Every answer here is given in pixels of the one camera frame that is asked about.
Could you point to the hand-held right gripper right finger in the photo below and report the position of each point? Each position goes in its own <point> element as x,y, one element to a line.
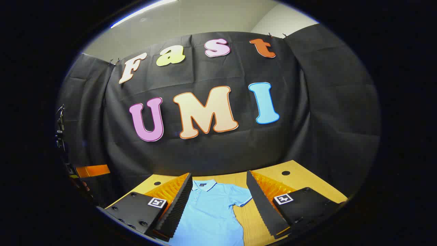
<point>264,208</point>

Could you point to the black backdrop cloth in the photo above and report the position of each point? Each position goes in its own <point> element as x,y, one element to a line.
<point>222,153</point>

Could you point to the light blue polo T-shirt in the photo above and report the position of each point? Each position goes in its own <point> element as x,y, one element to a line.
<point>211,218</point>

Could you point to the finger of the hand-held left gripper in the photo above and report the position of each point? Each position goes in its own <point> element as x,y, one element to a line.
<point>95,170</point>

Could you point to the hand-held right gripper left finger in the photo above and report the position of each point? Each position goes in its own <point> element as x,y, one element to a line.
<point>177,208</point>

